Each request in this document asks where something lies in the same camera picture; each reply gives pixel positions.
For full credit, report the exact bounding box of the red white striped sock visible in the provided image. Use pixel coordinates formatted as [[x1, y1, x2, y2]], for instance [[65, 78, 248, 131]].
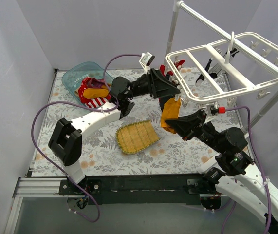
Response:
[[82, 94, 111, 108], [174, 59, 185, 71]]

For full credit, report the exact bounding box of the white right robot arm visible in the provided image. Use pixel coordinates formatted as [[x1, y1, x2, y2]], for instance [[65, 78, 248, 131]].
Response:
[[166, 110, 278, 234]]

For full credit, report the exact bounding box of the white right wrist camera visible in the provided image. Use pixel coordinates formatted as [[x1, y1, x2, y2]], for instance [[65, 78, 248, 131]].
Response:
[[204, 104, 227, 124]]

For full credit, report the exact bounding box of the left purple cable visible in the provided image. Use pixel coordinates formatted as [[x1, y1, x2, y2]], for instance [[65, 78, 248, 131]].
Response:
[[31, 53, 144, 223]]

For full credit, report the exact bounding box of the white clip sock hanger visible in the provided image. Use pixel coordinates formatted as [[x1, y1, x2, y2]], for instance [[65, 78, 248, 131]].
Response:
[[165, 32, 278, 104]]

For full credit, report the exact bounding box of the maroon purple striped sock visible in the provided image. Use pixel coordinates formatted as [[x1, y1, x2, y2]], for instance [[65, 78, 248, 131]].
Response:
[[88, 78, 111, 89]]

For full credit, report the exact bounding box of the teal transparent plastic basin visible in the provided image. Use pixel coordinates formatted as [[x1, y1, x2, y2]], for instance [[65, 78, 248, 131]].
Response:
[[62, 62, 113, 109]]

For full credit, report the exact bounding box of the woven bamboo tray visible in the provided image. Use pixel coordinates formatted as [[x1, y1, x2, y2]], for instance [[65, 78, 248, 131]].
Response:
[[116, 120, 160, 155]]

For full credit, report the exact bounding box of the red sock with white pattern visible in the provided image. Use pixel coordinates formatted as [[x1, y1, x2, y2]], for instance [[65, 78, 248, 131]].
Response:
[[79, 77, 91, 104]]

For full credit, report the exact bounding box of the beige striped sock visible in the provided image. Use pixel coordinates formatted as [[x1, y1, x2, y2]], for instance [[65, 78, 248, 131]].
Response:
[[74, 89, 79, 97]]

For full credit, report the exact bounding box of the white drying rack stand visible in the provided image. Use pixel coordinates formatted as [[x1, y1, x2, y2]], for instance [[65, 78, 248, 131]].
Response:
[[165, 0, 278, 126]]

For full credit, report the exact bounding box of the purple cable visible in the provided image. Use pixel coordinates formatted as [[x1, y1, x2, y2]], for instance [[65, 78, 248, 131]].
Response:
[[220, 106, 272, 234], [31, 53, 144, 223]]

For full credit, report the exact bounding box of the mustard yellow sock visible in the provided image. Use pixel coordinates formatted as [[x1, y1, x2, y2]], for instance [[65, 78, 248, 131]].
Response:
[[85, 88, 109, 99], [161, 97, 181, 134]]

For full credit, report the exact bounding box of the black white striped sock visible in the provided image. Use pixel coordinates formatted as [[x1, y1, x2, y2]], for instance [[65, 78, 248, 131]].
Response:
[[195, 58, 214, 86]]

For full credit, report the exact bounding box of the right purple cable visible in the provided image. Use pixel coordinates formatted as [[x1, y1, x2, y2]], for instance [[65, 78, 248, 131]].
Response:
[[220, 106, 272, 234]]

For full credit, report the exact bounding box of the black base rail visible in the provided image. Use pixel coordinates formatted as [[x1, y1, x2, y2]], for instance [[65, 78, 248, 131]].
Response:
[[60, 173, 223, 206]]

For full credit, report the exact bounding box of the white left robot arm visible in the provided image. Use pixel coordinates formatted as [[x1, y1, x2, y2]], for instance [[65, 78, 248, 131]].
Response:
[[48, 69, 180, 195]]

